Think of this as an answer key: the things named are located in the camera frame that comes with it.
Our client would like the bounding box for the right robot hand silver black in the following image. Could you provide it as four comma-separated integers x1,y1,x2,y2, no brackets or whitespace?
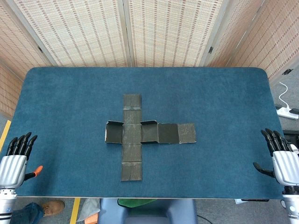
253,128,299,187

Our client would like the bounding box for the left robot hand orange thumb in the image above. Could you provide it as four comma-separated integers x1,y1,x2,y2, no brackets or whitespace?
0,132,44,189

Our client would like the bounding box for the dark cardboard folding box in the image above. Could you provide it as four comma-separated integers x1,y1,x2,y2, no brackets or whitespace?
104,93,196,182

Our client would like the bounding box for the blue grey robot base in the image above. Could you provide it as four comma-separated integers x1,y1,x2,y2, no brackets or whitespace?
97,198,198,224

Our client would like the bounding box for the yellow floor tape strip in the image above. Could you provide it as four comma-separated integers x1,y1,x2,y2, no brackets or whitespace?
69,197,81,224
0,120,12,152

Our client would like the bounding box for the blue jeans leg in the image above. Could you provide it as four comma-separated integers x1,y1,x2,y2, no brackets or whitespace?
10,202,45,224

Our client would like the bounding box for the white power strip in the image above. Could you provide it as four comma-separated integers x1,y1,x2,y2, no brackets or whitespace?
276,105,299,120

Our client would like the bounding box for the brown leather shoe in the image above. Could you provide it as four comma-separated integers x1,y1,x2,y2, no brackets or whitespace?
41,200,65,217

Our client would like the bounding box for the woven folding screen panel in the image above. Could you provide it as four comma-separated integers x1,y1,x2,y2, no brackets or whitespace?
122,0,231,68
14,0,130,68
268,44,299,86
0,62,24,117
0,0,57,81
203,0,299,81

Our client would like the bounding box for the orange item on floor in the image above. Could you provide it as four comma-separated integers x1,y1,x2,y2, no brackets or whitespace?
84,213,100,224

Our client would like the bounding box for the white power cable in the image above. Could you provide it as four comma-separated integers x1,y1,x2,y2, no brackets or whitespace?
279,81,292,110

